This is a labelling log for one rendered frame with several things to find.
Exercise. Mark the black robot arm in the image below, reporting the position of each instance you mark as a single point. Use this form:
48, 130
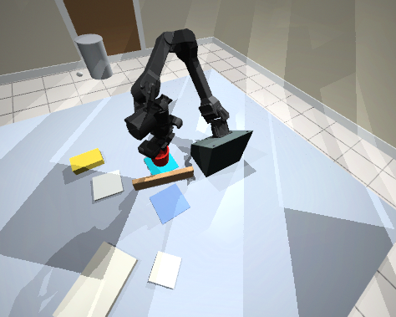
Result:
149, 111

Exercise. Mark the yellow rectangular block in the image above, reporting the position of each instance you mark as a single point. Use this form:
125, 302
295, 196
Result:
86, 161

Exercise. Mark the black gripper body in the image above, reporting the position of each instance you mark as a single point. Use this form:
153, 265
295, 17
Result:
151, 148

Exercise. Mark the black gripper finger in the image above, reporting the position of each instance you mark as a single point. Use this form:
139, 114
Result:
169, 138
164, 146

